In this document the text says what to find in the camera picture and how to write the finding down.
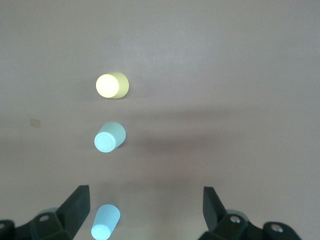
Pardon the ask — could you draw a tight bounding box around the light blue plastic cup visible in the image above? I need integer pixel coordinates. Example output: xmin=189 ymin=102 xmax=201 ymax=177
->
xmin=90 ymin=203 xmax=121 ymax=240

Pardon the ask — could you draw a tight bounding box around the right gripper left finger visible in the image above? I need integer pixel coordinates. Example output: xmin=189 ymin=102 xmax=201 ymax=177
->
xmin=0 ymin=184 xmax=91 ymax=240

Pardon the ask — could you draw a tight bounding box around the yellow plastic cup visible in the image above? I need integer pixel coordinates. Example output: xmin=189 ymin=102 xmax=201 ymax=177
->
xmin=95 ymin=71 xmax=130 ymax=100

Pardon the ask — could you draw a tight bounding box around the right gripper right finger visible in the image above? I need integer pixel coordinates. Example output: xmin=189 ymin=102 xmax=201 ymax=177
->
xmin=199 ymin=186 xmax=303 ymax=240

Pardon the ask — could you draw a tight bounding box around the mint green plastic cup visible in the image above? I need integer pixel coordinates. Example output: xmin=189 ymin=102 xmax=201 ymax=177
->
xmin=93 ymin=121 xmax=127 ymax=153

